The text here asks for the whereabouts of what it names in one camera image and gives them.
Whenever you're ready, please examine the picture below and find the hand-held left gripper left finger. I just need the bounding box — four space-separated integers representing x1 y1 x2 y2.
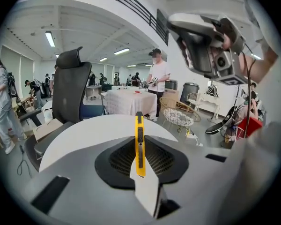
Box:
13 135 155 225

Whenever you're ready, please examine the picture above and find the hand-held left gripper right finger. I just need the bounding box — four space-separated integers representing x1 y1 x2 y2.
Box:
130 134 233 225

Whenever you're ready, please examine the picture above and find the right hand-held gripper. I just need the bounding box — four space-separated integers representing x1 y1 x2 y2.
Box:
167 13 249 86

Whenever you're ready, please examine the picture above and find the yellow utility knife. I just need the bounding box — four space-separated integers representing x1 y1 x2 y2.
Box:
134 111 147 179

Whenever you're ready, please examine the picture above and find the person's right forearm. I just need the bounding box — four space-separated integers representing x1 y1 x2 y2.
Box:
237 47 280 84

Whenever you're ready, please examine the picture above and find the person's right hand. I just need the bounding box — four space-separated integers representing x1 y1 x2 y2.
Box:
222 32 233 50

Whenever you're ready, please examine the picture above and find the white power strip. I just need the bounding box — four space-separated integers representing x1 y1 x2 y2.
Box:
185 132 199 145

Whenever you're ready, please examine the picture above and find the black bin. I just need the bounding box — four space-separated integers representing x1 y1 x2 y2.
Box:
182 82 200 103
164 79 179 91

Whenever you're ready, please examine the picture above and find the brown cardboard box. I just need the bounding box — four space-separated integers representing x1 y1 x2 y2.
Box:
32 118 64 143

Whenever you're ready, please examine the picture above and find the large printed cardboard box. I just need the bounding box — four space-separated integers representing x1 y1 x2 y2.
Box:
162 89 180 101

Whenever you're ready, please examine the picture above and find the black railing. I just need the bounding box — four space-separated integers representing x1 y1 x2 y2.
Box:
79 0 170 47

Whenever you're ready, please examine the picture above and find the white console table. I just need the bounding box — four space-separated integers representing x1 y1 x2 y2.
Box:
200 93 222 120

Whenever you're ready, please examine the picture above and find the blue chair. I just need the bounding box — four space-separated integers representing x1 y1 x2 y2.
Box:
80 104 106 120

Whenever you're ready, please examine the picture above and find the person's light grey shirt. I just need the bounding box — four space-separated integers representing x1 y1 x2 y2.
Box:
219 0 281 225

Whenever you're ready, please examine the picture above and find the white jug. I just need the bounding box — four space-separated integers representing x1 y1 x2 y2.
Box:
42 107 53 124

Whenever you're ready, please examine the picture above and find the red box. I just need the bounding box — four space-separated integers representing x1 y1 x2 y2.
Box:
236 117 264 140

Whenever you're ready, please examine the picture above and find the ceiling tube light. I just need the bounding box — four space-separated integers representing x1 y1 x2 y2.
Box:
44 30 56 48
113 48 131 56

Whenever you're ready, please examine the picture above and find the black mesh office chair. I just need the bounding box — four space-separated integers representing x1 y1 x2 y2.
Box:
18 46 106 171

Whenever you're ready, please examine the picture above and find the table with checked tablecloth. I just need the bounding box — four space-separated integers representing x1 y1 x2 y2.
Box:
104 89 158 122

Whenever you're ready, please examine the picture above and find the gold wire chair white cushion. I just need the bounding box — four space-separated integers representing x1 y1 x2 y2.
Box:
159 97 202 134

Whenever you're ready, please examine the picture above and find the small gold wire chair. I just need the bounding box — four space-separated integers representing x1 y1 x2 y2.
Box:
186 92 205 113

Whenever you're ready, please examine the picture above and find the black cable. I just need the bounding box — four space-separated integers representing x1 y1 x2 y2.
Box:
16 144 32 178

